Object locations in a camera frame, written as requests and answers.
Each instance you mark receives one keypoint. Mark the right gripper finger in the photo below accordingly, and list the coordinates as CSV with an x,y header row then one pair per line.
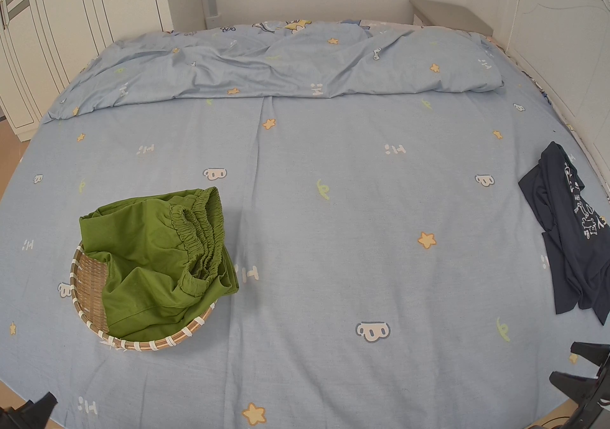
x,y
579,389
595,353

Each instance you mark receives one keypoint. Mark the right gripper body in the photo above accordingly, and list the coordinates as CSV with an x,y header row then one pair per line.
x,y
604,389

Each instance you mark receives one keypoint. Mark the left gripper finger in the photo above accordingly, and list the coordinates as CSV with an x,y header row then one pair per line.
x,y
35,415

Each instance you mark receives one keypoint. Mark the green shorts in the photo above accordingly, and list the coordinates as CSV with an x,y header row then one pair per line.
x,y
143,246

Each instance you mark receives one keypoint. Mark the round woven basket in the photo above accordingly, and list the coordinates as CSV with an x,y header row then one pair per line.
x,y
90,284

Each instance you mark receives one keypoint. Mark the dark blue printed T-shirt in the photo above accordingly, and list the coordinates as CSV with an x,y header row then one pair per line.
x,y
572,236

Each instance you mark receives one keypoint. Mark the grey bedside table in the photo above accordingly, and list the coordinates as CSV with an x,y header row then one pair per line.
x,y
448,15

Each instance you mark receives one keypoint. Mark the white wardrobe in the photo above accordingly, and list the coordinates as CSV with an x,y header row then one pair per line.
x,y
95,12

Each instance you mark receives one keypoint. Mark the pale blue quilt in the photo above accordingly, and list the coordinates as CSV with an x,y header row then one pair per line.
x,y
286,70

